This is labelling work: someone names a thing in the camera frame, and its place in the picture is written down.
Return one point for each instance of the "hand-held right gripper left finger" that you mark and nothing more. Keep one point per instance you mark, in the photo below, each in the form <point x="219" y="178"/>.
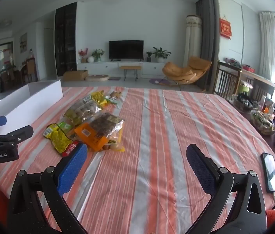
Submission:
<point x="72" y="168"/>

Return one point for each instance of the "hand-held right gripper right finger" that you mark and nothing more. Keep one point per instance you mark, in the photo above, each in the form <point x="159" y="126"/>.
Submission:
<point x="200" y="168"/>

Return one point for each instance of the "white cardboard box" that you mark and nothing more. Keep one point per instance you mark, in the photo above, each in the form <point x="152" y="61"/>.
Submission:
<point x="17" y="107"/>

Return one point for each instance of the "yellow snack packet red label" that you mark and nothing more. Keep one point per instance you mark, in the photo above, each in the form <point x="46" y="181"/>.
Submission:
<point x="58" y="137"/>

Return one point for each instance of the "orange label snack packet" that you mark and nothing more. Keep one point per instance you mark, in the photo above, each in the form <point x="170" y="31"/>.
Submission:
<point x="88" y="135"/>

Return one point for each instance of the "bright green snack packet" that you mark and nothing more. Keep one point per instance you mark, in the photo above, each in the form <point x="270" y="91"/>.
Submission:
<point x="66" y="126"/>

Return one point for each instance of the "clear packet dark brown snacks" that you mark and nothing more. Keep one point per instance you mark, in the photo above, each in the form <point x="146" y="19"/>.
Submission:
<point x="105" y="124"/>

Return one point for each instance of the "clear bag round brown snacks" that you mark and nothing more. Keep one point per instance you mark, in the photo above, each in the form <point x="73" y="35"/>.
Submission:
<point x="83" y="109"/>

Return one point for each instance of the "orange striped tablecloth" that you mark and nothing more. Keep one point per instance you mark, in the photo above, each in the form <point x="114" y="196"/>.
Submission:
<point x="152" y="139"/>

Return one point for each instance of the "person's red clothing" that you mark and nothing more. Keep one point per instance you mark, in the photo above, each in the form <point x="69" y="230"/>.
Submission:
<point x="2" y="209"/>

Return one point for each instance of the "wooden dining chair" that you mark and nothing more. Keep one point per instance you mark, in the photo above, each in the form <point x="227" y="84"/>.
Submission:
<point x="31" y="68"/>

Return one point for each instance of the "black smartphone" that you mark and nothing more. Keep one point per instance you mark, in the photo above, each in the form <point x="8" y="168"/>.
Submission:
<point x="270" y="171"/>

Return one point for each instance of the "gold yellow snack packet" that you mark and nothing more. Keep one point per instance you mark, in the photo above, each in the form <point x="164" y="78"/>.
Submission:
<point x="98" y="97"/>

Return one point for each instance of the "green and white snack packet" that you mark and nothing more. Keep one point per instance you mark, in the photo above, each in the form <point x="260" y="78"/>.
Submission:
<point x="110" y="101"/>

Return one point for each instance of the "dark basket with items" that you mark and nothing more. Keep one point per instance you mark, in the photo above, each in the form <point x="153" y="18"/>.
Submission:
<point x="246" y="103"/>

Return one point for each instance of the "brown cardboard box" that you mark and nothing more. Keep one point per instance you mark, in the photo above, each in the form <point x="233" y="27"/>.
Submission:
<point x="75" y="75"/>

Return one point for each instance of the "green bowl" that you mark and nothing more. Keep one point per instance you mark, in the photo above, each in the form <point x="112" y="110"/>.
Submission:
<point x="244" y="87"/>

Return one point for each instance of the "beige floor cushion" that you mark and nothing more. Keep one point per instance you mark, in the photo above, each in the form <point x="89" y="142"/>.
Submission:
<point x="97" y="77"/>

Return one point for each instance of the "purple floor mat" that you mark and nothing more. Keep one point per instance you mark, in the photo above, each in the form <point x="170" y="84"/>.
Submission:
<point x="158" y="81"/>

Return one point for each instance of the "orange lounge chair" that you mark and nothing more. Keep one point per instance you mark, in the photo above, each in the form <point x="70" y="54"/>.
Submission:
<point x="178" y="73"/>

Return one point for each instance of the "dark flat floor scale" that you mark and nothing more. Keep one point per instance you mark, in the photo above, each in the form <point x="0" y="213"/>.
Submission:
<point x="114" y="78"/>

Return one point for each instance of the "red flowers in vase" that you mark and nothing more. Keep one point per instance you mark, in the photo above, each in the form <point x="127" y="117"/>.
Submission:
<point x="83" y="53"/>

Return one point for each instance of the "dark display cabinet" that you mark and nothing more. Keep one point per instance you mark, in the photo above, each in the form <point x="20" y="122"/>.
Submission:
<point x="65" y="41"/>

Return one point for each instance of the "white television cabinet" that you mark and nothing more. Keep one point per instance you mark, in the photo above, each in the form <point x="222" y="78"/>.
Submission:
<point x="98" y="67"/>

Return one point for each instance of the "round white vase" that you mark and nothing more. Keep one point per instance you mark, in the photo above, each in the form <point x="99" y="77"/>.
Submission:
<point x="91" y="59"/>

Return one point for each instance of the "green plant in vase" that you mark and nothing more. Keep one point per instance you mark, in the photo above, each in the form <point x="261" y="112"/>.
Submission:
<point x="97" y="53"/>

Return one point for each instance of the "small wooden bench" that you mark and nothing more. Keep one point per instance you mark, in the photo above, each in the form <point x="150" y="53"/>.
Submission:
<point x="130" y="67"/>

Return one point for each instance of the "large potted plant white pot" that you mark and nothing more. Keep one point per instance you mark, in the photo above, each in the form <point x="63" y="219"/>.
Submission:
<point x="161" y="53"/>

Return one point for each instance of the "small dark potted plant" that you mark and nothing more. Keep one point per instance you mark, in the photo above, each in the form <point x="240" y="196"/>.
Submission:
<point x="148" y="56"/>

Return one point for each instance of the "black television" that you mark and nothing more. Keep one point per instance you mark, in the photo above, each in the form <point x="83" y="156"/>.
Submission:
<point x="126" y="50"/>

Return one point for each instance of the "covered standing air conditioner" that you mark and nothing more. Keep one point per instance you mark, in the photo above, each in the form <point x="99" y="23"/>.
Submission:
<point x="192" y="36"/>

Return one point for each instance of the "grey curtain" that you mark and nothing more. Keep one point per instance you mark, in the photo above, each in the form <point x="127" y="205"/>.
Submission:
<point x="207" y="29"/>

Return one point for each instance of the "white sheer curtain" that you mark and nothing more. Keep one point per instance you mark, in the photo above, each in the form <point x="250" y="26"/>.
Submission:
<point x="266" y="43"/>

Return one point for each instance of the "framed wall picture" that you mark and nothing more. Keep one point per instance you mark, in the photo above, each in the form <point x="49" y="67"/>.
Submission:
<point x="23" y="42"/>

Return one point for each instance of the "red wall hanging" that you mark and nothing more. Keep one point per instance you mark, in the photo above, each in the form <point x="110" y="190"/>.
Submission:
<point x="226" y="28"/>

